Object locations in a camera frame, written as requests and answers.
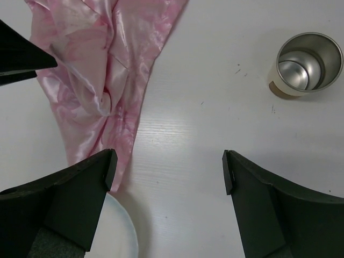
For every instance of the pink satin rose placemat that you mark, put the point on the pink satin rose placemat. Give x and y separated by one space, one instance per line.
105 51

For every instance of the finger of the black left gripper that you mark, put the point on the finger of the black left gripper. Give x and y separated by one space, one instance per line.
21 59

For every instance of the white plate with blue rim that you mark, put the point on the white plate with blue rim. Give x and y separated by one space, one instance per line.
115 234

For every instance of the steel cup with cream sleeve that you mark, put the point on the steel cup with cream sleeve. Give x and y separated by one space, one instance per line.
307 63

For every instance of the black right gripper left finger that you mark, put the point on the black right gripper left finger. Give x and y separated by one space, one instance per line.
57 215

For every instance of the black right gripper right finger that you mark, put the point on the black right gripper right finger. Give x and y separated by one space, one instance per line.
279 218

